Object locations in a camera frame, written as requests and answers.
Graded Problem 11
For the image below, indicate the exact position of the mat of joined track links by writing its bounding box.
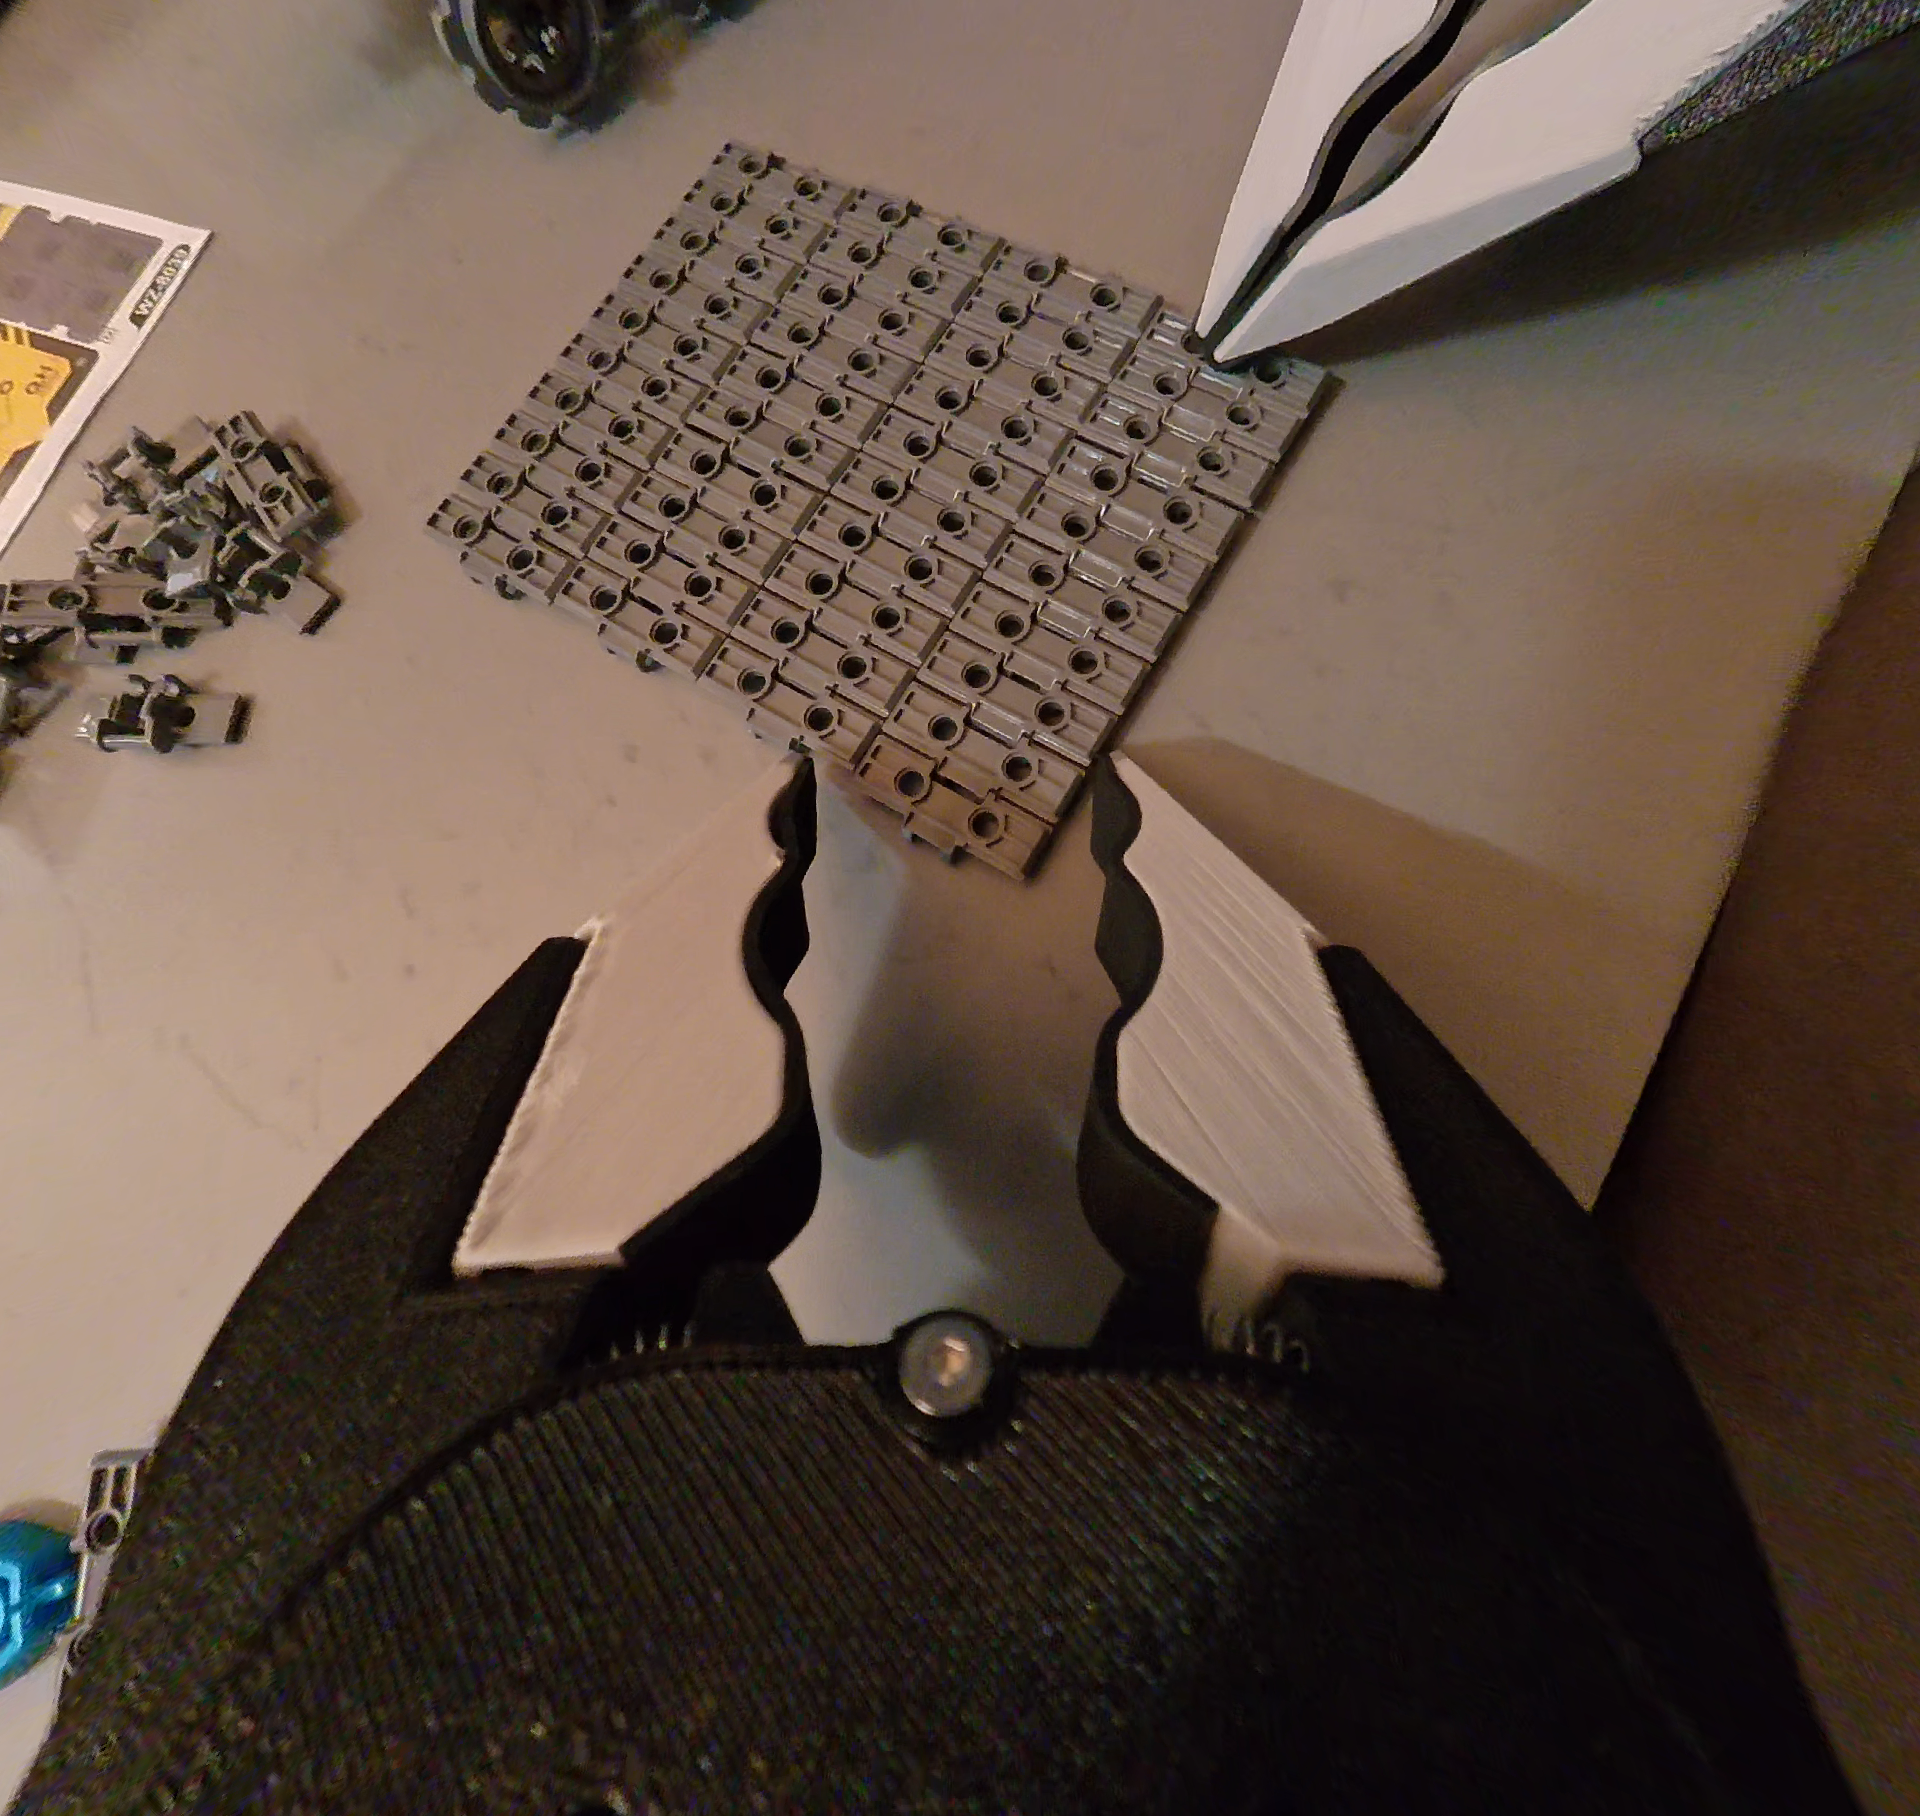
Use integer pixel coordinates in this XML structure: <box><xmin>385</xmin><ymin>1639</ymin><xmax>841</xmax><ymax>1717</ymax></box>
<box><xmin>426</xmin><ymin>140</ymin><xmax>1176</xmax><ymax>782</ymax></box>

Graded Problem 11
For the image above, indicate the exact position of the strip of joined track links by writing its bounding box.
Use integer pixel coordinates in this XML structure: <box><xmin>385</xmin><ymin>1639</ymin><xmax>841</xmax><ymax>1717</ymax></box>
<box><xmin>852</xmin><ymin>303</ymin><xmax>1340</xmax><ymax>885</ymax></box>

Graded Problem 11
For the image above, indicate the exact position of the yellow black sticker sheet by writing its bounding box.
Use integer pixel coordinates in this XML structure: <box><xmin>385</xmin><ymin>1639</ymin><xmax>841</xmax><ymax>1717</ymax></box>
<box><xmin>0</xmin><ymin>176</ymin><xmax>215</xmax><ymax>561</ymax></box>

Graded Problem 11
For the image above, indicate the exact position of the blue brick separator tool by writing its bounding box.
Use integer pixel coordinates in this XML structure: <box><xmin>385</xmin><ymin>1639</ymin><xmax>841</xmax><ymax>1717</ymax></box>
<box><xmin>0</xmin><ymin>1510</ymin><xmax>79</xmax><ymax>1693</ymax></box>

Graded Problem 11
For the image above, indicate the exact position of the yellow black toy vehicle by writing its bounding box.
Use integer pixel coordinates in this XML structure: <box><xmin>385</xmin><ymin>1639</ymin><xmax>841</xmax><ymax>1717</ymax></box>
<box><xmin>226</xmin><ymin>0</ymin><xmax>761</xmax><ymax>137</ymax></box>

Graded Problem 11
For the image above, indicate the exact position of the pile of track links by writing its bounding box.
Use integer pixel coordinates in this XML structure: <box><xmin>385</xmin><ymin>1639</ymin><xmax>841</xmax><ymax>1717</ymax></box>
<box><xmin>0</xmin><ymin>411</ymin><xmax>344</xmax><ymax>787</ymax></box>

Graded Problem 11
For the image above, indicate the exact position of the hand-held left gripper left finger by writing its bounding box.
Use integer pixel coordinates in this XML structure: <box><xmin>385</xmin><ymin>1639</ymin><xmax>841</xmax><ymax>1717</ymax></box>
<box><xmin>450</xmin><ymin>755</ymin><xmax>827</xmax><ymax>1278</ymax></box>

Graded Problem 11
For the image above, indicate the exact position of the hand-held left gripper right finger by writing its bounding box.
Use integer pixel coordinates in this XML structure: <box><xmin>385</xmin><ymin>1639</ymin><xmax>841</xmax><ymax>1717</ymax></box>
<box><xmin>1077</xmin><ymin>751</ymin><xmax>1448</xmax><ymax>1347</ymax></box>

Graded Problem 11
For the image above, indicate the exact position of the small dark grey toy part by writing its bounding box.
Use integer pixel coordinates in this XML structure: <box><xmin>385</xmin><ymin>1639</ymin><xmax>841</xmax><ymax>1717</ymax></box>
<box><xmin>68</xmin><ymin>1445</ymin><xmax>155</xmax><ymax>1558</ymax></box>

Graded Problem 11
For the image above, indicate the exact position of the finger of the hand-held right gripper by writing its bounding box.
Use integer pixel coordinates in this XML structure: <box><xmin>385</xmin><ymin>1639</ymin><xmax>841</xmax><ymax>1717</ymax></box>
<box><xmin>1196</xmin><ymin>0</ymin><xmax>1557</xmax><ymax>352</ymax></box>
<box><xmin>1212</xmin><ymin>0</ymin><xmax>1920</xmax><ymax>369</ymax></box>

